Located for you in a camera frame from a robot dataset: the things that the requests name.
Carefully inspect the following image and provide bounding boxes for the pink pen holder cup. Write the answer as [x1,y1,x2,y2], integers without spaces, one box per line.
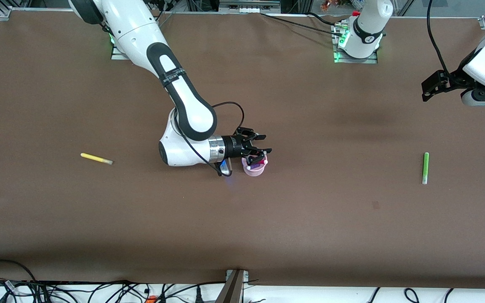
[242,155,269,177]

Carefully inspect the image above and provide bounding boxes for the green highlighter pen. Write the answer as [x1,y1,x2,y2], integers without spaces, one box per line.
[421,152,430,185]

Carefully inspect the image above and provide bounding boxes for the grey background equipment box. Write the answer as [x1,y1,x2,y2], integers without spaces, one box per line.
[219,0,282,13]

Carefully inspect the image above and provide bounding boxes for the yellow highlighter pen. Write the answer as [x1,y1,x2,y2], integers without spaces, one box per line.
[80,153,113,165]

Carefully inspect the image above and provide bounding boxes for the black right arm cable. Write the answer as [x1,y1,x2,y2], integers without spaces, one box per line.
[174,101,245,176]

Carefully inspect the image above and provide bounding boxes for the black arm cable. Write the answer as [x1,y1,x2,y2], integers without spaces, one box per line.
[174,101,245,176]
[426,0,451,75]

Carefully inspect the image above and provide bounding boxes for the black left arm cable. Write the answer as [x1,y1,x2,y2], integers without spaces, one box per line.
[426,0,451,75]

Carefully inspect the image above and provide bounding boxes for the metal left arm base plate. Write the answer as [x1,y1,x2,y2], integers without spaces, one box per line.
[332,23,379,64]

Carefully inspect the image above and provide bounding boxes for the black strap with lettering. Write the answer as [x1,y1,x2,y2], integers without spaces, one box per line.
[160,67,187,88]

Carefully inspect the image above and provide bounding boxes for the black cable to base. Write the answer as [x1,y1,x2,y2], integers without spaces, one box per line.
[261,12,341,35]

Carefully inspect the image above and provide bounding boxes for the grey metal camera post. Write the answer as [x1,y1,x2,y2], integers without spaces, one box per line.
[215,269,250,303]

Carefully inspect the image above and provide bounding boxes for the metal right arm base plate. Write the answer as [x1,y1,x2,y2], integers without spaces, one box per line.
[111,40,134,60]

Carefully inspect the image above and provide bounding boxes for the black floor cable tangle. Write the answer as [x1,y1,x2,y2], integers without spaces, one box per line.
[0,278,226,303]

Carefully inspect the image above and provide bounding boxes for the black floor cable loop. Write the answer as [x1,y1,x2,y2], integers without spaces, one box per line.
[0,259,37,282]

